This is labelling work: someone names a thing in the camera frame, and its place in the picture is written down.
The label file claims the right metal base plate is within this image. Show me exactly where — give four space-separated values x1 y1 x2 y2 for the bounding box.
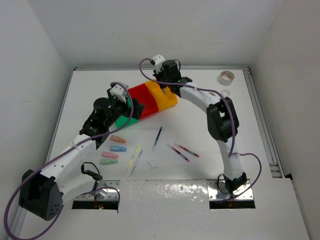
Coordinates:
207 179 254 201

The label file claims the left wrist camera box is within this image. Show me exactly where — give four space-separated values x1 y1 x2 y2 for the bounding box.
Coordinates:
109 84 129 103

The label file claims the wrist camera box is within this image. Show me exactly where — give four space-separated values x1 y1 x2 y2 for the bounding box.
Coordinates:
151 54 166 74
109 84 129 103

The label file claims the yellow plastic bin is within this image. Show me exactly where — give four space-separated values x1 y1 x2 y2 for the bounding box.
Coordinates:
145 80 178 112

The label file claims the red pen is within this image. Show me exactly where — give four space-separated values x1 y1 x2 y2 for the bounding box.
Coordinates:
167 143 190 163
174 143 200 158

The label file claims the yellow pen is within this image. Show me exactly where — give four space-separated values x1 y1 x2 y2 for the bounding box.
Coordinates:
126 143 140 171

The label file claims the red plastic bin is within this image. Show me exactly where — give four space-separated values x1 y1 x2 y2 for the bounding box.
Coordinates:
128 83 159 120

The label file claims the green eraser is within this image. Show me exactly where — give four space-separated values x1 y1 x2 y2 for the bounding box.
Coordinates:
99 158 118 166

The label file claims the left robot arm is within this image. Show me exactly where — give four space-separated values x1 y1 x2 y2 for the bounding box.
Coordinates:
18 97 145 221

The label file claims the red pen upper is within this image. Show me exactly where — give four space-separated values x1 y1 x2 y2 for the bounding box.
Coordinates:
174 143 200 158

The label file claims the green plastic bin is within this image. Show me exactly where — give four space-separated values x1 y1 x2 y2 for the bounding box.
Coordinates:
114 98 138 128

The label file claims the purple cable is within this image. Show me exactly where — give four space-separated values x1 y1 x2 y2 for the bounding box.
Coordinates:
138 58 263 201
3 81 135 240

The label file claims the red pen lower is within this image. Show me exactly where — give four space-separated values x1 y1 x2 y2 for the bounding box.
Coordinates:
167 143 190 163

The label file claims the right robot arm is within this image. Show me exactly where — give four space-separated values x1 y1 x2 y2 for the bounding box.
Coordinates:
150 55 247 194

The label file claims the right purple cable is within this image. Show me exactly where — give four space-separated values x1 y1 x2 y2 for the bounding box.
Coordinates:
138 58 263 201

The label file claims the blue eraser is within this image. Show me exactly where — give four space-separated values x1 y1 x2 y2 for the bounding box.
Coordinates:
109 145 127 152

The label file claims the blue pen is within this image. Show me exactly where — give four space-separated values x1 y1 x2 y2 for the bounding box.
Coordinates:
129 149 143 178

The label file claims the orange eraser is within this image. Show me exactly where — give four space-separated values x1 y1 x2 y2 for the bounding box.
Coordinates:
109 135 127 144

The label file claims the metal base plate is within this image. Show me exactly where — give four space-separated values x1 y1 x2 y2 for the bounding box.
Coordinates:
207 179 254 201
74 180 120 201

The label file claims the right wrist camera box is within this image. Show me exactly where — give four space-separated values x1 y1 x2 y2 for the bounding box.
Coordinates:
151 54 166 74

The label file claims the small white tape roll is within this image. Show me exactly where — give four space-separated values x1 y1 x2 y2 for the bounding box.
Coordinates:
220 89 231 97

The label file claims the pink eraser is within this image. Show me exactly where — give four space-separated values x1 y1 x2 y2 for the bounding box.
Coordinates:
101 151 119 159

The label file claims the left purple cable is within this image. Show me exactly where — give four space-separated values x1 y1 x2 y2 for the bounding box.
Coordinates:
3 81 135 240

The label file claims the white pen cap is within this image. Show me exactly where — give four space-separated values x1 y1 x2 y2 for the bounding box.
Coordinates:
147 161 158 170

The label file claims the large white tape roll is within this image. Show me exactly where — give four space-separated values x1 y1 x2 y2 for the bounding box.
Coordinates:
218 70 235 87

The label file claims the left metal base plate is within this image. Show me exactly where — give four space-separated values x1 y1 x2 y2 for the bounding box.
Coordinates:
74 180 120 201

